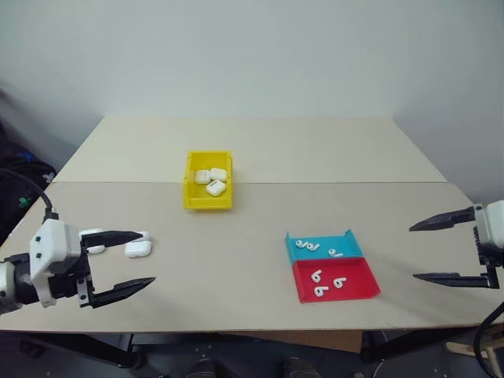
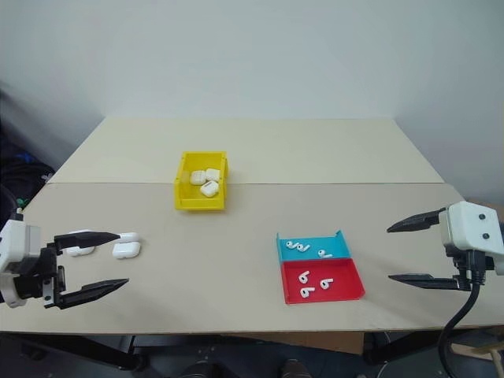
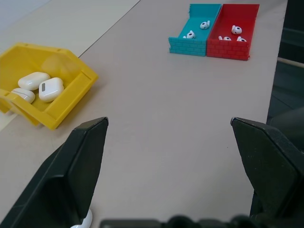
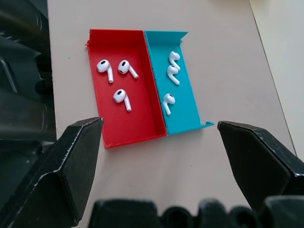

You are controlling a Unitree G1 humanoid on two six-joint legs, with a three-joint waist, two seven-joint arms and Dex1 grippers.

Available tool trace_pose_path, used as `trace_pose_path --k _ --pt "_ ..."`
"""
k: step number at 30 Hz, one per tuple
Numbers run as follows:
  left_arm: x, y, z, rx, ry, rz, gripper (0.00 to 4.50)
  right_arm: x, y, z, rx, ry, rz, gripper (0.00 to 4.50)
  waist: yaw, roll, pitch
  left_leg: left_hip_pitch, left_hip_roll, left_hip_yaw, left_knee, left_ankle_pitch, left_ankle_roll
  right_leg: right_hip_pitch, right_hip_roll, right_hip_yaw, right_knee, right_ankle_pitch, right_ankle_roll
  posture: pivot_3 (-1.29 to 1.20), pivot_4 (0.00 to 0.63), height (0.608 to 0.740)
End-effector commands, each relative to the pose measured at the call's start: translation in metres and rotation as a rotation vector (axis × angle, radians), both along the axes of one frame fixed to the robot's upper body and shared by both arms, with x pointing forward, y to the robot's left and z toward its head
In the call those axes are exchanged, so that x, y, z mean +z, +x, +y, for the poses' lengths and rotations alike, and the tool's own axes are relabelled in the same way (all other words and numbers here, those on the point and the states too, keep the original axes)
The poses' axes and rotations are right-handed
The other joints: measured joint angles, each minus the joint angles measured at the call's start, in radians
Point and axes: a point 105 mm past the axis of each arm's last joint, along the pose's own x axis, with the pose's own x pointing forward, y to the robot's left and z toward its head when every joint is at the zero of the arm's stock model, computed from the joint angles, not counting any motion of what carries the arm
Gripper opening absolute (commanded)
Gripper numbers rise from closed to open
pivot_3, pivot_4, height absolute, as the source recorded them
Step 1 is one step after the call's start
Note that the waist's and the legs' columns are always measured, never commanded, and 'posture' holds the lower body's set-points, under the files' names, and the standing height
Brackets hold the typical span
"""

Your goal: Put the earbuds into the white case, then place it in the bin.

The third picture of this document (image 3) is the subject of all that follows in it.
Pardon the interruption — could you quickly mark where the yellow plastic bin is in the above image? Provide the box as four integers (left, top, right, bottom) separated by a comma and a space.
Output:
0, 42, 99, 131

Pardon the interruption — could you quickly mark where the teal brick-pattern tray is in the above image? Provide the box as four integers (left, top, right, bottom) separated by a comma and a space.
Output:
168, 3, 223, 57

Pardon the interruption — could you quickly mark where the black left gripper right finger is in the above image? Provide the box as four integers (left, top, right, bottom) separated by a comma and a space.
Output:
230, 117, 304, 217

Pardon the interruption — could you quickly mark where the red brick-pattern tray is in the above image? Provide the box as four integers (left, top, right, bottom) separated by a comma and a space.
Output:
206, 3, 260, 60

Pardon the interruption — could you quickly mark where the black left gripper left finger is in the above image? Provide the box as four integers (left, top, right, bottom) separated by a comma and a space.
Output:
0, 116, 109, 228

